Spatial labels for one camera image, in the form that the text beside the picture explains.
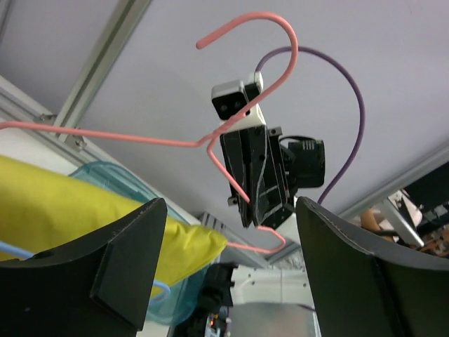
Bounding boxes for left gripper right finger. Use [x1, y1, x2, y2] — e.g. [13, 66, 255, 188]
[296, 197, 448, 337]

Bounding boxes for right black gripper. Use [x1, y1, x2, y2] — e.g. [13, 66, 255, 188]
[220, 126, 294, 230]

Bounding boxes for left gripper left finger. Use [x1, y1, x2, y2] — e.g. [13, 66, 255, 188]
[1, 198, 167, 336]

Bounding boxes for pink wire hanger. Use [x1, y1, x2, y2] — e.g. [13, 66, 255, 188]
[0, 11, 299, 255]

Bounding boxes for yellow trousers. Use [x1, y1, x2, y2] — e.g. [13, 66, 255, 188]
[1, 157, 227, 286]

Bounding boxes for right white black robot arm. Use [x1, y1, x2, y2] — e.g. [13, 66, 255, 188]
[220, 126, 326, 229]

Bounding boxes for blue hanger with camouflage trousers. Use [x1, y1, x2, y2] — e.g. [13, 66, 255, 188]
[0, 240, 170, 305]

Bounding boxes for teal transparent plastic bin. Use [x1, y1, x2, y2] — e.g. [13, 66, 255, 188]
[70, 161, 210, 326]

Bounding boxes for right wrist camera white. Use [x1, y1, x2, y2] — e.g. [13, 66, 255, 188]
[211, 72, 266, 133]

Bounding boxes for aluminium frame right post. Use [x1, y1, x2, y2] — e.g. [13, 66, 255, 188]
[337, 140, 448, 246]

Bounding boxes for aluminium hanging rail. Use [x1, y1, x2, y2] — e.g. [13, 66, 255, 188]
[53, 0, 152, 128]

